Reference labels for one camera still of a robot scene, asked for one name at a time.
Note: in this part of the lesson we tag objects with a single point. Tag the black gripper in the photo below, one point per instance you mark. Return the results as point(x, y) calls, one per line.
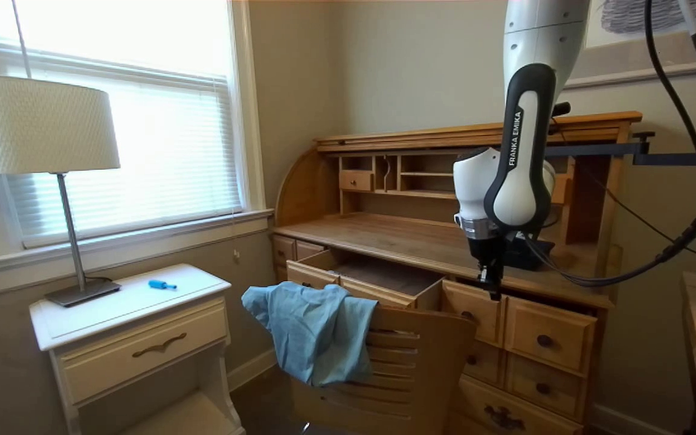
point(500, 252)

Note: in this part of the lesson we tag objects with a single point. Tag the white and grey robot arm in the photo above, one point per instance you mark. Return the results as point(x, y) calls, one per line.
point(503, 195)

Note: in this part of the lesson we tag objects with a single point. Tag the white bedside nightstand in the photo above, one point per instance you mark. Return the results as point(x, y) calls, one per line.
point(144, 360)

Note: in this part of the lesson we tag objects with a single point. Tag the white shade table lamp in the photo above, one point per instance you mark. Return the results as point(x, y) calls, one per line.
point(58, 128)

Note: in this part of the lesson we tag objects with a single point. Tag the light wooden desk chair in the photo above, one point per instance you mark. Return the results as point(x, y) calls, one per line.
point(416, 360)

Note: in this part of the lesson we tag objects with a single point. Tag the wooden roll-top desk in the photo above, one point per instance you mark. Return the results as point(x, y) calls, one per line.
point(393, 197)

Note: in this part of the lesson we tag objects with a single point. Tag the white window blinds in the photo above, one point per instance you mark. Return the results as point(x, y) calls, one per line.
point(170, 77)

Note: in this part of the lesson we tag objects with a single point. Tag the framed picture on wall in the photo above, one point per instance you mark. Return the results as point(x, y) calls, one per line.
point(625, 21)

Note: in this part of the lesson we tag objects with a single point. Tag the blue cloth on chair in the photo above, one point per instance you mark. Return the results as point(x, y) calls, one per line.
point(317, 333)

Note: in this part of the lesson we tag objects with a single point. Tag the small blue object on nightstand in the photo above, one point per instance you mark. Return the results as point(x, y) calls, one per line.
point(164, 287)

